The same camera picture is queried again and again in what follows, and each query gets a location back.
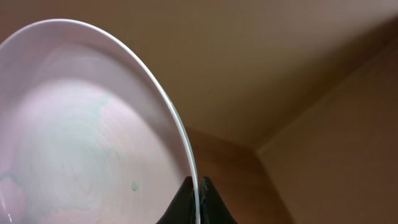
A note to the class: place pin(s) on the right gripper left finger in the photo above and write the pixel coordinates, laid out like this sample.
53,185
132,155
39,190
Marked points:
181,210

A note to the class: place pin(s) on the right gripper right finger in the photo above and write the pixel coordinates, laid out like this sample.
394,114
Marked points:
212,208

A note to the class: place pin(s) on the white plate front stained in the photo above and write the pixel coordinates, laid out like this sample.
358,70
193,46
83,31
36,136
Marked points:
88,135

